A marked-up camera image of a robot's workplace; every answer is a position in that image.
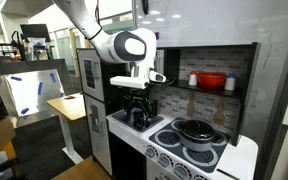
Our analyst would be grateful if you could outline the red bowl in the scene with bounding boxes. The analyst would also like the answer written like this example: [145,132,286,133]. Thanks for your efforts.
[196,71,228,90]

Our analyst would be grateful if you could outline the white black toy kitchen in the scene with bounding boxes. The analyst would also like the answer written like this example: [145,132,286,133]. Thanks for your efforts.
[76,41,262,180]

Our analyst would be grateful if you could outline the black computer monitor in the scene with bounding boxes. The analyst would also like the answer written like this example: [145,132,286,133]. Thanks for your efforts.
[19,23,52,43]

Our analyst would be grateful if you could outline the wooden toy spoon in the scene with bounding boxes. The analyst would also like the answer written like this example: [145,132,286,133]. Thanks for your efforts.
[212,95,227,127]

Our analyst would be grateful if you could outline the wooden toy spatula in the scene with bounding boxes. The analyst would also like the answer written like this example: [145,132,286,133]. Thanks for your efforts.
[186,92,197,118]

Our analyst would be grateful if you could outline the white shaker red cap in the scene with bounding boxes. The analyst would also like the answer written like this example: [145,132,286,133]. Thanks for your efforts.
[187,70,199,87]

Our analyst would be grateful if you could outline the white shaker blue cap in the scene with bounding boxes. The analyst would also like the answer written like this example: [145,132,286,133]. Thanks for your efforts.
[224,73,237,92]

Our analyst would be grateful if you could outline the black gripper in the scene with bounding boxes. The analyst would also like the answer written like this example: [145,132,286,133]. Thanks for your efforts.
[122,88,159,130]

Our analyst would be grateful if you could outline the fridge door with chalkboard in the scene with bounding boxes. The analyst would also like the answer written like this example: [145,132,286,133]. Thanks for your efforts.
[76,48,106,103]

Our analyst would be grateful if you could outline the fridge door with dispenser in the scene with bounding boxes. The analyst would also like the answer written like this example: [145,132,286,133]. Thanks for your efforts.
[83,94,114,176]

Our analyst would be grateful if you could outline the light wooden table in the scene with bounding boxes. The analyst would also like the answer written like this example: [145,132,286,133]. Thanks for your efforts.
[46,92,88,165]

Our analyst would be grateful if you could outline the black pot with lid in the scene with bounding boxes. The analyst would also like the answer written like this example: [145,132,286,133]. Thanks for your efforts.
[179,119,217,153]

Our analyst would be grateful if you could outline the white panel grey frame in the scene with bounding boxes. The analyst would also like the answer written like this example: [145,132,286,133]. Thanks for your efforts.
[0,58,76,118]

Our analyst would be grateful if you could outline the grey toy sink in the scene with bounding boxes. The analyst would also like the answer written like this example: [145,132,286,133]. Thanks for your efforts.
[111,109,165,134]

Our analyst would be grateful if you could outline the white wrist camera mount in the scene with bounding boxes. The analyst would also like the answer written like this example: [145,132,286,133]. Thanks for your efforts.
[109,68,168,91]

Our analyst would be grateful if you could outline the grey stove top burners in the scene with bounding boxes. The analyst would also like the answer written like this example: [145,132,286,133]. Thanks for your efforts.
[148,116,232,174]

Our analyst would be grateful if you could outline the grey stove knob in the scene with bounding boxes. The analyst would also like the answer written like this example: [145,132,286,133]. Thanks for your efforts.
[173,164,190,180]
[157,154,172,169]
[144,145,158,159]

